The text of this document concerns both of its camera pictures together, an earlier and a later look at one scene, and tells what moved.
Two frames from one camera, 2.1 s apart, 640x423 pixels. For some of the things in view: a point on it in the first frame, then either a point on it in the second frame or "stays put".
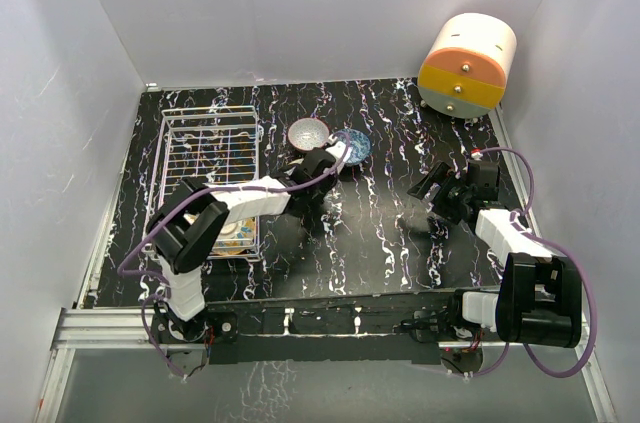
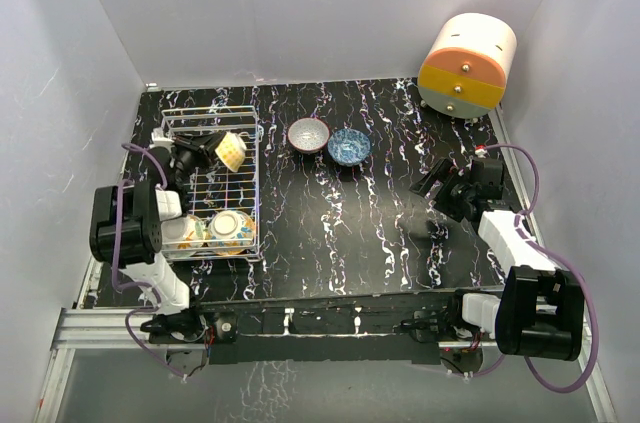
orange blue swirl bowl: [236, 237] stays put
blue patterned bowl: [361, 145] stays put
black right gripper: [440, 175] stays put
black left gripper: [330, 182] -> [206, 143]
